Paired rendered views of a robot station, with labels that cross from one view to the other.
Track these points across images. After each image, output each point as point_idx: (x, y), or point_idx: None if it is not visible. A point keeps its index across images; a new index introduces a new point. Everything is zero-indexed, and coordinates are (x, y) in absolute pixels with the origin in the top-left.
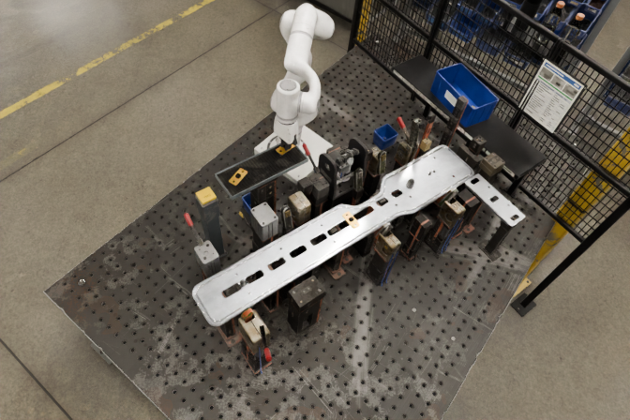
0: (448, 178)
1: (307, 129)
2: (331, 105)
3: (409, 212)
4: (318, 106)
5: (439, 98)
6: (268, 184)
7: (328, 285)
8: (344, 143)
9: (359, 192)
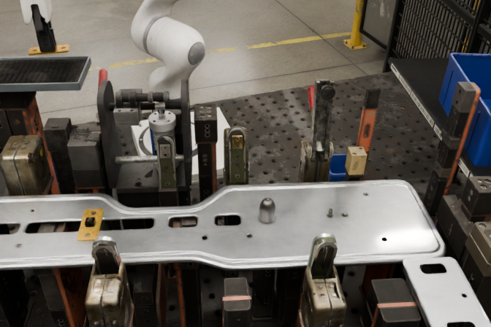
0: (367, 239)
1: (226, 127)
2: (297, 118)
3: (218, 262)
4: (191, 45)
5: (446, 111)
6: (9, 112)
7: None
8: (274, 166)
9: (165, 195)
